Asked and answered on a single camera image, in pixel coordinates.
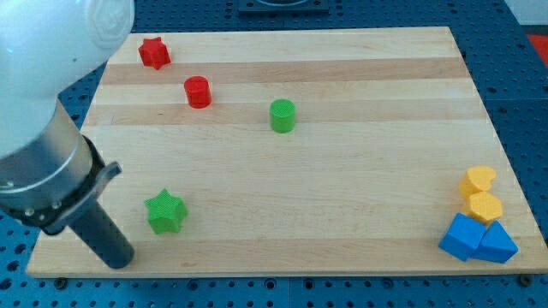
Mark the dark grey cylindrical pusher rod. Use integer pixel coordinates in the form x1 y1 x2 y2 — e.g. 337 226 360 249
70 202 134 270

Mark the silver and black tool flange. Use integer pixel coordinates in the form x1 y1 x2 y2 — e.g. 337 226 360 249
1 103 122 235

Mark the green star block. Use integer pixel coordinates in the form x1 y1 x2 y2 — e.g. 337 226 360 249
144 189 188 234

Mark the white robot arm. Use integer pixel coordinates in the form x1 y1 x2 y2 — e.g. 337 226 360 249
1 0 134 269

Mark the red star block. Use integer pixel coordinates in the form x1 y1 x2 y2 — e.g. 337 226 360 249
138 37 171 70

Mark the red cylinder block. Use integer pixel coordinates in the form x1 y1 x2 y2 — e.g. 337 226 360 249
183 75 212 109

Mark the wooden board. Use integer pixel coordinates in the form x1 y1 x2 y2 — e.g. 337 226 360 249
27 27 547 278

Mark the green cylinder block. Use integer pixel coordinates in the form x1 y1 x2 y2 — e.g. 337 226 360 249
269 98 295 133

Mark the blue cube block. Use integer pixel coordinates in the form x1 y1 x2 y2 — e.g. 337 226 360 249
438 213 486 262

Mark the yellow heart block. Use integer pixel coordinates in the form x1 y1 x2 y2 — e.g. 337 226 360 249
458 165 497 198

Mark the yellow hexagon block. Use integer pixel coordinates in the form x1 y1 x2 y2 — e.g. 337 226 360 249
462 192 503 225

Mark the blue triangle block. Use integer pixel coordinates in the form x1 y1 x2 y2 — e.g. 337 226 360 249
472 221 519 264

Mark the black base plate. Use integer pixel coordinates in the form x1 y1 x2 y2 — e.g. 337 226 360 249
236 0 330 15

